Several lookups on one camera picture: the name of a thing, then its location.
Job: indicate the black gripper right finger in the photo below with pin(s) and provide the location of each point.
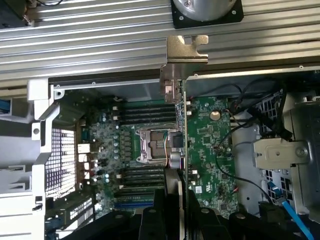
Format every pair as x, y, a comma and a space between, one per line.
193, 220

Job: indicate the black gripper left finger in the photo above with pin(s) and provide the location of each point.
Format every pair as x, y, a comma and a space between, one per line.
160, 220

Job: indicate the blue expansion slot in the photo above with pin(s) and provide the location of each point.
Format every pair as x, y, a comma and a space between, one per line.
135, 203

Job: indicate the black RAM slot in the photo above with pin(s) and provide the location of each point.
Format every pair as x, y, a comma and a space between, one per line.
150, 117
150, 122
145, 171
145, 180
145, 185
145, 175
150, 112
150, 107

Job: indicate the silver CPU socket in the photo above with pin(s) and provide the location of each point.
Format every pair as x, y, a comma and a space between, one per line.
155, 145

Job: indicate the green motherboard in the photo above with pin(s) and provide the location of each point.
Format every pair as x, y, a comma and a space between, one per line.
210, 145

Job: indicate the blue slot retainer clip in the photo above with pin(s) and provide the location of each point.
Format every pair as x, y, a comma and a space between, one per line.
53, 223

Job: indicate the silver coin battery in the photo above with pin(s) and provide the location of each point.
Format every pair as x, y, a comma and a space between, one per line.
215, 115

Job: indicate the grey open PC case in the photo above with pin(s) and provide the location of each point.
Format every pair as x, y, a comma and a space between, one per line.
125, 91

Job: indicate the grey metal disk bay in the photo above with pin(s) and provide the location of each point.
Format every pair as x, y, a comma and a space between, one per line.
307, 120

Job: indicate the black box with connector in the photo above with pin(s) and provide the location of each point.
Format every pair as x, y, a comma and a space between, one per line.
12, 11

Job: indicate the black plastic bracket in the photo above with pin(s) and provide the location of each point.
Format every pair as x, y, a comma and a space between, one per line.
271, 212

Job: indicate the silver disk bay bracket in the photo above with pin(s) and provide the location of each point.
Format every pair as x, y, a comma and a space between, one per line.
277, 153

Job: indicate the blue disk caddy rail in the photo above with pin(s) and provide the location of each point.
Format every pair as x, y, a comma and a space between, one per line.
5, 106

